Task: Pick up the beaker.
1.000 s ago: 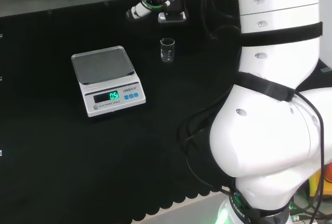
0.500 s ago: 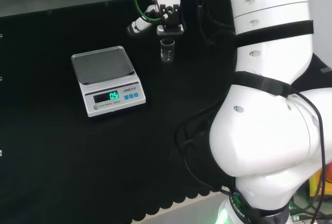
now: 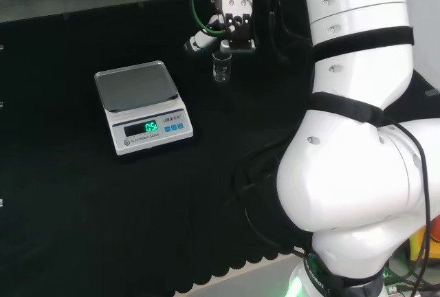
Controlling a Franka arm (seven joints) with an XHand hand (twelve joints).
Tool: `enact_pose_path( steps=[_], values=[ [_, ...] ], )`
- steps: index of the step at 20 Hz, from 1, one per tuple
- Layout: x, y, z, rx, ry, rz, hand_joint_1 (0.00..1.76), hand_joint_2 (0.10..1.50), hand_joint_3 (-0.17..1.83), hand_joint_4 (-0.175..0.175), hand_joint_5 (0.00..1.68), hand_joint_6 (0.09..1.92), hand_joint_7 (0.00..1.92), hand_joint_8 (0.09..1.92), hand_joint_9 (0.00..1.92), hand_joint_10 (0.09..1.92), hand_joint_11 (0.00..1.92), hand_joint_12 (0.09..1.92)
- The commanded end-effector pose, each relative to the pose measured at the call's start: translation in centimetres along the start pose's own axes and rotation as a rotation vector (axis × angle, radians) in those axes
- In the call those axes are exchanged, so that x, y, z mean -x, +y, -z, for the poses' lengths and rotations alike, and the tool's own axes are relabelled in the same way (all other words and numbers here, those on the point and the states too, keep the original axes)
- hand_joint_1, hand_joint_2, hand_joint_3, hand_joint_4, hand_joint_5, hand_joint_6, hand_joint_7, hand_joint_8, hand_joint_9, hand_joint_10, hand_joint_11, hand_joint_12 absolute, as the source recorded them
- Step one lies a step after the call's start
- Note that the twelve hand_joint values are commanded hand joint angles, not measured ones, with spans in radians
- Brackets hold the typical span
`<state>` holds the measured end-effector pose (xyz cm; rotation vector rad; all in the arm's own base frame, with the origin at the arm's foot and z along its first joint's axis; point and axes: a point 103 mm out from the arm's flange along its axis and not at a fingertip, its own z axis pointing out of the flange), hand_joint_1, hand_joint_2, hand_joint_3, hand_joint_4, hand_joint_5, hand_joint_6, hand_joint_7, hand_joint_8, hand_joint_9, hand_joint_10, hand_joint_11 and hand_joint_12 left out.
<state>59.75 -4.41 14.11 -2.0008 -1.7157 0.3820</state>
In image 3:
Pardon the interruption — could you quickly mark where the black bench cloth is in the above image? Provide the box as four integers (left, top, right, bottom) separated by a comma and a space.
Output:
0, 0, 440, 297

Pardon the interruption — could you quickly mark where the black and green cable tangle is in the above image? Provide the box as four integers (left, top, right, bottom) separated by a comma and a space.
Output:
383, 234, 440, 297

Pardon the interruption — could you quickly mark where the black cable loop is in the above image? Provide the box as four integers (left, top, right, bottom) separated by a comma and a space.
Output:
232, 141, 312, 260

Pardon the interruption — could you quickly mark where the electronic balance with steel pan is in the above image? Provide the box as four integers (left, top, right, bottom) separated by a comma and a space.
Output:
93, 59, 195, 157

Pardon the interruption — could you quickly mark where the black cable strapped to arm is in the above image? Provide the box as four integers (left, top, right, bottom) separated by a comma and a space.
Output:
377, 116, 433, 297

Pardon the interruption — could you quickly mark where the yellow stop button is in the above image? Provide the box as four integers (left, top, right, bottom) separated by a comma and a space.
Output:
408, 216, 440, 267

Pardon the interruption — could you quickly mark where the small clear glass beaker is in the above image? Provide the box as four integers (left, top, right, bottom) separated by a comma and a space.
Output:
211, 51, 234, 85

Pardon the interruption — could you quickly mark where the black cable with green connector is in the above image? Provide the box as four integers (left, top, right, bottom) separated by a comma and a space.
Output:
266, 0, 310, 66

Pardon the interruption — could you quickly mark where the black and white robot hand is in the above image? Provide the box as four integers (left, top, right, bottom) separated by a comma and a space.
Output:
184, 0, 257, 54

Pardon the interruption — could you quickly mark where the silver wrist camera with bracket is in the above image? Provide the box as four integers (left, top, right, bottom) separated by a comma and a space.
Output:
219, 38, 258, 54

